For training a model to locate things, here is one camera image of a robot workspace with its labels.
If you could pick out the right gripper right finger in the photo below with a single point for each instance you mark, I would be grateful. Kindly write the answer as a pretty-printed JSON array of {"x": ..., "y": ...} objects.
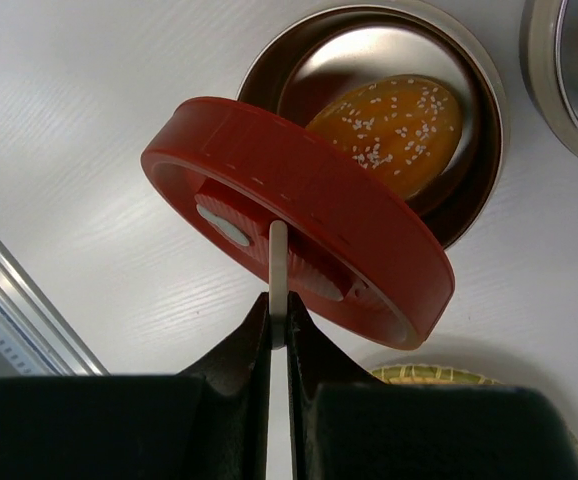
[{"x": 347, "y": 424}]

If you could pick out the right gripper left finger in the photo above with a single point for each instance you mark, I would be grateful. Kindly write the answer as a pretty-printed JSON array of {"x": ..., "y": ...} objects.
[{"x": 208, "y": 421}]

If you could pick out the red round lid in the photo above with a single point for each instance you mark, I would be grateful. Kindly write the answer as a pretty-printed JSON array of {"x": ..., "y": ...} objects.
[{"x": 359, "y": 256}]

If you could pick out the sesame burger bun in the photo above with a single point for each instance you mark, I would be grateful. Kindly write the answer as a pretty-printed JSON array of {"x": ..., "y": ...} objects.
[{"x": 403, "y": 129}]

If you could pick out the round bamboo tray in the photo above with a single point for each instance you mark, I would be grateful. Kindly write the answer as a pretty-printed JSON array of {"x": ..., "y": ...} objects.
[{"x": 424, "y": 374}]

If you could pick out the steel bowl red base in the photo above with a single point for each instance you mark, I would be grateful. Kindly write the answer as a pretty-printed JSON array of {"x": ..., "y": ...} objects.
[{"x": 328, "y": 54}]

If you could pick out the steel bowl taupe base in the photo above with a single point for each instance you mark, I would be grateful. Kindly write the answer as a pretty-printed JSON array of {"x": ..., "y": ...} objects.
[{"x": 548, "y": 53}]

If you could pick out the aluminium mounting rail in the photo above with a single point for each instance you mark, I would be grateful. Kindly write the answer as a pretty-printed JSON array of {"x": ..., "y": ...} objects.
[{"x": 35, "y": 339}]

